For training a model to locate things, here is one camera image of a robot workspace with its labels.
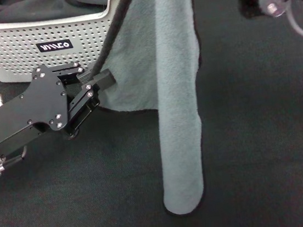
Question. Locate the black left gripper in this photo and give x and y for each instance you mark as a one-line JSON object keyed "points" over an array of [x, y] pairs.
{"points": [[37, 105]]}

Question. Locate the grey towel with black edge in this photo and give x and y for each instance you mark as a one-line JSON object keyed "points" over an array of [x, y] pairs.
{"points": [[179, 115]]}

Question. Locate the grey perforated plastic storage box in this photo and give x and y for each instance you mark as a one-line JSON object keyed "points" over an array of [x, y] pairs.
{"points": [[20, 32]]}

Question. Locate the black tablecloth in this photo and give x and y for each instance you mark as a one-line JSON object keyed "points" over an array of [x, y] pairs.
{"points": [[69, 212]]}

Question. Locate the black cloth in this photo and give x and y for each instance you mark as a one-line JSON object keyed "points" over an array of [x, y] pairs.
{"points": [[45, 10]]}

